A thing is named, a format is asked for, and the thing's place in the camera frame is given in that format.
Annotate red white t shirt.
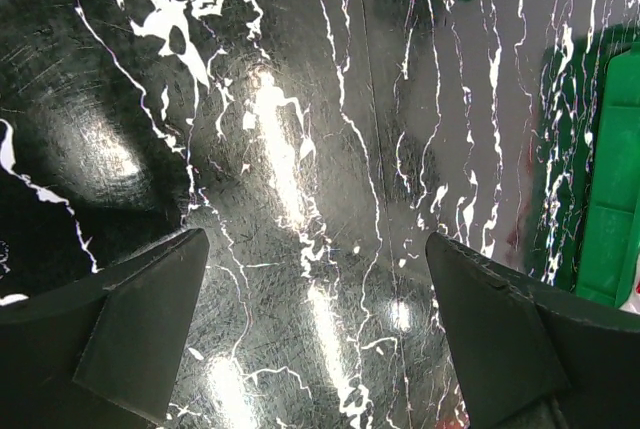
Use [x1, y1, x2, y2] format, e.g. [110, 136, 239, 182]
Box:
[620, 256, 640, 315]

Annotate green plastic bin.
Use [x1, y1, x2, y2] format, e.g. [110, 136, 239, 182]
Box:
[575, 43, 639, 309]

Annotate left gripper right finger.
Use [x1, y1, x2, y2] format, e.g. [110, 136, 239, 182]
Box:
[425, 232, 639, 428]

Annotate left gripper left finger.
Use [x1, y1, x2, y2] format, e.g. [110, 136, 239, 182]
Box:
[1, 229, 209, 428]

